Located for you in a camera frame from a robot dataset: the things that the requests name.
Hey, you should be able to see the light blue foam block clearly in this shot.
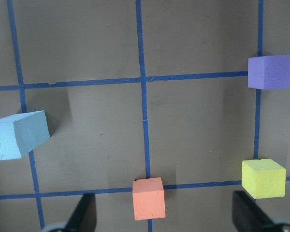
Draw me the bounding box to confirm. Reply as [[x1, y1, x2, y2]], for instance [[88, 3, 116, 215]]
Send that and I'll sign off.
[[0, 110, 50, 160]]

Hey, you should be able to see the yellow foam block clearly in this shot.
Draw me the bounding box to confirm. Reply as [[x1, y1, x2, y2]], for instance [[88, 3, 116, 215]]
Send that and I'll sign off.
[[241, 159, 287, 199]]

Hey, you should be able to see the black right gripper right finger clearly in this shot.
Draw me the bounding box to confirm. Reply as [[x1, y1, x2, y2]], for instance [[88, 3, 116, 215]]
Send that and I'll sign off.
[[232, 190, 280, 232]]

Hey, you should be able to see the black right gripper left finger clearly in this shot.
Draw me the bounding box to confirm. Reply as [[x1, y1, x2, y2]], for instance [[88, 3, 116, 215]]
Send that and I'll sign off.
[[64, 193, 97, 232]]

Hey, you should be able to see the orange foam block right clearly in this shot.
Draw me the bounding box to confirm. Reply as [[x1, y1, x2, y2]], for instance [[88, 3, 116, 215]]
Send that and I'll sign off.
[[132, 177, 166, 220]]

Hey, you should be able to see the purple foam block far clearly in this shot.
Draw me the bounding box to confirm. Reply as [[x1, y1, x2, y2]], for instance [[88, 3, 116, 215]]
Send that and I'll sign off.
[[248, 55, 290, 90]]

